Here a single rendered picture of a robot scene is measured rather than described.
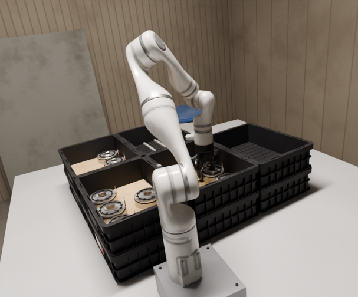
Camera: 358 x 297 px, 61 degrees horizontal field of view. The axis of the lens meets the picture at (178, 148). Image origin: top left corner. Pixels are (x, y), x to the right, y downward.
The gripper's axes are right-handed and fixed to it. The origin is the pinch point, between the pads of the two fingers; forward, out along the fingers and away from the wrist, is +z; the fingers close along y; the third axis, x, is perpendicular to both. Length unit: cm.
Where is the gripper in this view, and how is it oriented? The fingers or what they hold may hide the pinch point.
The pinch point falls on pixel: (206, 173)
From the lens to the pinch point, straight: 126.4
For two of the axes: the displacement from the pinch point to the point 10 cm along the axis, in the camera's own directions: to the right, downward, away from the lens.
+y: 8.8, -2.6, 4.0
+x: -4.7, -3.0, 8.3
